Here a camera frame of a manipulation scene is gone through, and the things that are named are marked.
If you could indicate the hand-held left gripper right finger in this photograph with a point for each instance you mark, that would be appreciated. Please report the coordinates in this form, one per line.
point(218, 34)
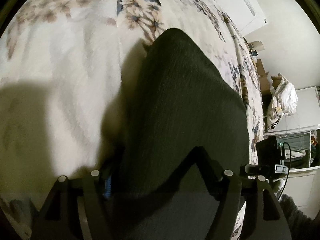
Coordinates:
point(208, 177)

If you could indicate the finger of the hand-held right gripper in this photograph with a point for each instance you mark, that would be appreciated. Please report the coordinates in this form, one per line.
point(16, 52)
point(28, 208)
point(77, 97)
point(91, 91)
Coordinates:
point(248, 171)

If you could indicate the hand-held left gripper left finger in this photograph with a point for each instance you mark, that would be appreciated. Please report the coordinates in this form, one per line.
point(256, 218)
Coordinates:
point(108, 190)

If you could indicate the dark green garment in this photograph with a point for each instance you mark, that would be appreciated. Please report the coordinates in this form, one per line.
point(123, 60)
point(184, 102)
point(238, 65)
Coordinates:
point(175, 92)

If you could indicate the glass tank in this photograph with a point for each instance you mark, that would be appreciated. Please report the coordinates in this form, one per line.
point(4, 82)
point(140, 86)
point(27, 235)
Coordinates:
point(300, 150)

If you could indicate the white cabinet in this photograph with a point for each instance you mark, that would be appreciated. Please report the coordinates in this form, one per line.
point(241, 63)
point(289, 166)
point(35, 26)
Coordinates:
point(306, 110)

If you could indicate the white crumpled bag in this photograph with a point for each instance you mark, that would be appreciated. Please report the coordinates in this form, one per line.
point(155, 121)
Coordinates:
point(285, 97)

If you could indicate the dark fuzzy rug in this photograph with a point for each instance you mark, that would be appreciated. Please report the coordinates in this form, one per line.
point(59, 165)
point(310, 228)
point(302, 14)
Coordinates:
point(297, 217)

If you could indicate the cardboard box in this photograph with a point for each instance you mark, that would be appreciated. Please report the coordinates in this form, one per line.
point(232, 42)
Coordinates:
point(263, 77)

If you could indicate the beige cylinder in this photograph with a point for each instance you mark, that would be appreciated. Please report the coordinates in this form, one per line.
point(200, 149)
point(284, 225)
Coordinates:
point(258, 46)

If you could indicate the floral fleece blanket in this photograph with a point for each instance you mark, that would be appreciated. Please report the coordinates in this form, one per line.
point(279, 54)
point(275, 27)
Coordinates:
point(62, 67)

